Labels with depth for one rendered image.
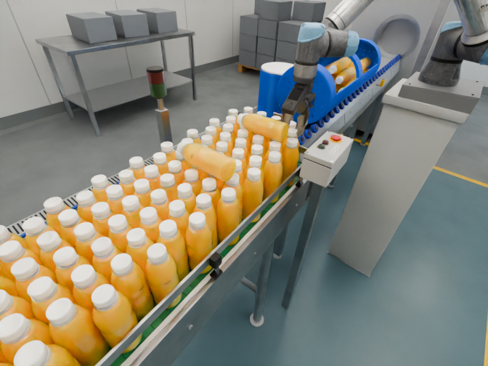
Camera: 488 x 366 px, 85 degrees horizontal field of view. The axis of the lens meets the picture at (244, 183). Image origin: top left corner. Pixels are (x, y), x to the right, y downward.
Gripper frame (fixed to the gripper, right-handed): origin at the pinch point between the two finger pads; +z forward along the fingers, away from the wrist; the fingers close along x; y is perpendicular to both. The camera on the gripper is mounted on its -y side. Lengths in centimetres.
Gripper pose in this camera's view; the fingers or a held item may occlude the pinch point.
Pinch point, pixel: (292, 132)
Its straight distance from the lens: 104.1
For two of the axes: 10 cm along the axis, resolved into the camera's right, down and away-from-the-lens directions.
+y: 5.9, -4.9, 6.4
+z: -0.4, 7.8, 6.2
